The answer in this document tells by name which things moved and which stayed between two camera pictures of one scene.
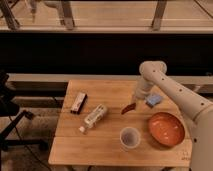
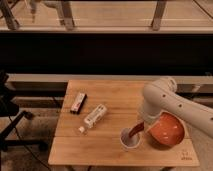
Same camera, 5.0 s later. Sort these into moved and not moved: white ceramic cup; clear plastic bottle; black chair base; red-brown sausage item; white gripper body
Moved: white gripper body; red-brown sausage item
Not moved: white ceramic cup; black chair base; clear plastic bottle
